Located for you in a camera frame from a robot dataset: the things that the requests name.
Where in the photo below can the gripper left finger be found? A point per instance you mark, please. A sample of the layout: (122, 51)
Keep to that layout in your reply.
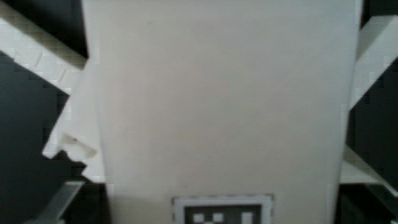
(49, 215)

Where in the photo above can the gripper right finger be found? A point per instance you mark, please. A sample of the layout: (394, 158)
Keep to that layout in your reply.
(366, 205)

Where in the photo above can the white cabinet top block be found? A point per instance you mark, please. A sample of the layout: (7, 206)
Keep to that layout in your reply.
(220, 75)

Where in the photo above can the white cabinet body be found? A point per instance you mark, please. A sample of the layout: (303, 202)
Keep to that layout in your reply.
(74, 134)

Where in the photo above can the white right fence bar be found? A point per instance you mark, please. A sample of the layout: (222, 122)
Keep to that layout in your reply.
(376, 53)

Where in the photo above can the white fence bar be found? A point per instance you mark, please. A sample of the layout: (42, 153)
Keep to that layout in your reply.
(376, 53)
(37, 51)

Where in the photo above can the white front fence bar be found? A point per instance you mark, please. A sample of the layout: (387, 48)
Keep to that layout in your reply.
(37, 51)

